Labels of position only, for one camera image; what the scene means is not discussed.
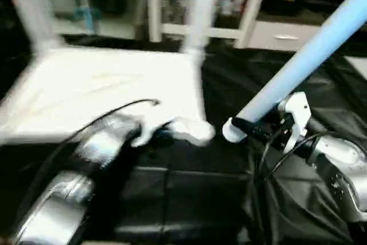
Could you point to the black work mat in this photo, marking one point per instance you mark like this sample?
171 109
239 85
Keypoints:
200 199

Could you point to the white flat board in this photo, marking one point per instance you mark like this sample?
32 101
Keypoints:
358 67

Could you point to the white plastic table leg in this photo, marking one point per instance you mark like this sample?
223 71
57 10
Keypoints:
199 10
34 10
309 55

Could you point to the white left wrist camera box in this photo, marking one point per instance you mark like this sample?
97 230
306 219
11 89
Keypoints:
150 131

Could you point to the white glass-door cabinet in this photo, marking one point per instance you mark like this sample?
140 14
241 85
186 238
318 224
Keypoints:
172 1

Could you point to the white plastic table top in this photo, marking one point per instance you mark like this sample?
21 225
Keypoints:
103 84

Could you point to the white drawer unit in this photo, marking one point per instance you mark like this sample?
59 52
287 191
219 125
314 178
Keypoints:
284 35

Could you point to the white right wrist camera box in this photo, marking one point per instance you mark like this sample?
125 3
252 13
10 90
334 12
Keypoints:
297 116

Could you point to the blue floor stand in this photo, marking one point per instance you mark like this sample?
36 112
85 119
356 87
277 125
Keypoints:
86 10

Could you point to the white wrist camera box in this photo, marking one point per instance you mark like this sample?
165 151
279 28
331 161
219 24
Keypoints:
297 116
150 131

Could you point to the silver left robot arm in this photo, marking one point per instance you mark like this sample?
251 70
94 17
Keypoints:
74 182

